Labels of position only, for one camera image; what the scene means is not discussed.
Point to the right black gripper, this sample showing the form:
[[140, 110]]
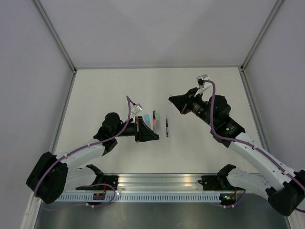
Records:
[[183, 101]]

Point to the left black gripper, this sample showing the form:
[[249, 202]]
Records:
[[142, 132]]

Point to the red highlighter marker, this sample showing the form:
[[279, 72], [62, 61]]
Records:
[[155, 125]]

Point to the blue highlighter marker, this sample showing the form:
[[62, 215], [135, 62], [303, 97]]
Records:
[[147, 120]]

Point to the purple gel pen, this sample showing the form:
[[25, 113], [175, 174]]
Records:
[[167, 127]]

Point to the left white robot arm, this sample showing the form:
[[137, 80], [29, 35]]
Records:
[[55, 174]]

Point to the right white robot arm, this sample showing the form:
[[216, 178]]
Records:
[[280, 185]]

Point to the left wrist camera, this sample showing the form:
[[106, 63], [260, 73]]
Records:
[[135, 110]]

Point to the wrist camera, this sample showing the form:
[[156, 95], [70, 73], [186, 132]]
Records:
[[202, 87], [135, 110]]

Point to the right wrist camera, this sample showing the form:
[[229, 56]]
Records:
[[202, 87]]

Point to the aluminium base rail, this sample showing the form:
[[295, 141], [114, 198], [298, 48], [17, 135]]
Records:
[[143, 182]]

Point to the white slotted cable duct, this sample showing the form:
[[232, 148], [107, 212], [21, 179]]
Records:
[[140, 197]]

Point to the left aluminium frame post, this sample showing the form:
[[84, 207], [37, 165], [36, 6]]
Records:
[[51, 29]]

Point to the aluminium frame post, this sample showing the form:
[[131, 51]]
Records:
[[51, 29], [268, 21]]

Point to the right aluminium frame post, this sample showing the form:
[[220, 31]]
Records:
[[268, 21]]

